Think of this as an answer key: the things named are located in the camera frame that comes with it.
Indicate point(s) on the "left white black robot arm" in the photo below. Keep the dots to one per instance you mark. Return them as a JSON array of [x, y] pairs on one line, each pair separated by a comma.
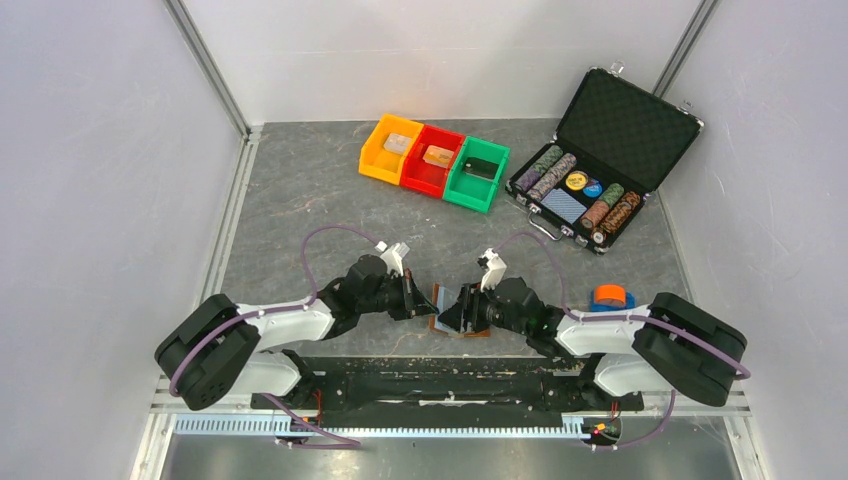
[[223, 347]]

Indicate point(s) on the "orange blue tape roll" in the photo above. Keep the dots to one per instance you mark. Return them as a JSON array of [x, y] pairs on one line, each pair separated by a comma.
[[610, 297]]

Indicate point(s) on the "yellow dealer button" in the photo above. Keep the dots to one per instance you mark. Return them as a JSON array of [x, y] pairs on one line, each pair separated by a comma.
[[576, 180]]

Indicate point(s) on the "green plastic bin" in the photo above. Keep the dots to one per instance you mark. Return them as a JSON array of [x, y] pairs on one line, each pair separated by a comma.
[[474, 178]]

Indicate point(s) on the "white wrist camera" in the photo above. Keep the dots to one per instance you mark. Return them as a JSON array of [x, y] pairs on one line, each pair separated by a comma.
[[392, 256], [493, 268]]

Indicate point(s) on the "card stack in yellow bin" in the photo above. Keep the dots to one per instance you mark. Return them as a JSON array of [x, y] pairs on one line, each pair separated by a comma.
[[396, 143]]

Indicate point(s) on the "brown leather card holder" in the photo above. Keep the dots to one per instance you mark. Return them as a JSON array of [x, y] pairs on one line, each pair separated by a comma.
[[456, 312]]

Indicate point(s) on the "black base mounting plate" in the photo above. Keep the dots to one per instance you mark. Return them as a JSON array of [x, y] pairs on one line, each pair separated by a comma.
[[452, 392]]

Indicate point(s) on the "blue playing card deck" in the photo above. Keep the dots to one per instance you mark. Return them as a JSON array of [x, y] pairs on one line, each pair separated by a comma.
[[563, 205]]

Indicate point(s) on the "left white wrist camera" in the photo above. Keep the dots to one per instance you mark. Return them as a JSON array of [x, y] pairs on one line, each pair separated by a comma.
[[392, 256]]

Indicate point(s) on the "card stack in red bin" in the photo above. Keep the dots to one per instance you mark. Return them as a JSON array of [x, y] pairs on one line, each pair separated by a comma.
[[438, 156]]

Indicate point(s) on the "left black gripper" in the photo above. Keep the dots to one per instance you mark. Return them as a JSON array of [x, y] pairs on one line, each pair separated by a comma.
[[413, 302]]

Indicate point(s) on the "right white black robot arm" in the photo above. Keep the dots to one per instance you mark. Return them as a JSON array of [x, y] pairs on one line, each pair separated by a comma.
[[668, 344]]

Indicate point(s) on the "yellow plastic bin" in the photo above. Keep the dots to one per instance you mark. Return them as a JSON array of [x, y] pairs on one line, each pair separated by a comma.
[[383, 154]]

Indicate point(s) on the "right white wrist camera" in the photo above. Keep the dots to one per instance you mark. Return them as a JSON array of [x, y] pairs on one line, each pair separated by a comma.
[[493, 268]]

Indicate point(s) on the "black poker chip case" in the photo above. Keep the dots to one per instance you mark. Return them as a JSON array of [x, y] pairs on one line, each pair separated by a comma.
[[627, 141]]

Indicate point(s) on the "red plastic bin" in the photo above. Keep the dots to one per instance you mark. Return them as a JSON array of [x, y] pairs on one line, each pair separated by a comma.
[[424, 178]]

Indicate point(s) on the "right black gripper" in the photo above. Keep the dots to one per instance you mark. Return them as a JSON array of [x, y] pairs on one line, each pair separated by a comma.
[[456, 314]]

